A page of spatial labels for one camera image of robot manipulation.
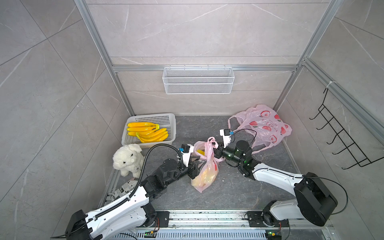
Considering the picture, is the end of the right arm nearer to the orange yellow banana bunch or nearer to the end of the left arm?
the end of the left arm

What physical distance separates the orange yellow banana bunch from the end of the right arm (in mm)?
446

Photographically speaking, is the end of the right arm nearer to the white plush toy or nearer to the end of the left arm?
the end of the left arm

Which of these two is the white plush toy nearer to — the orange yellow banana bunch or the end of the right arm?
the orange yellow banana bunch

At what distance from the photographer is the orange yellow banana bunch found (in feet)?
3.25

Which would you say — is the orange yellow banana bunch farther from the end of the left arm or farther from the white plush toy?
the end of the left arm

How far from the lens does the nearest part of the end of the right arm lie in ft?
2.04
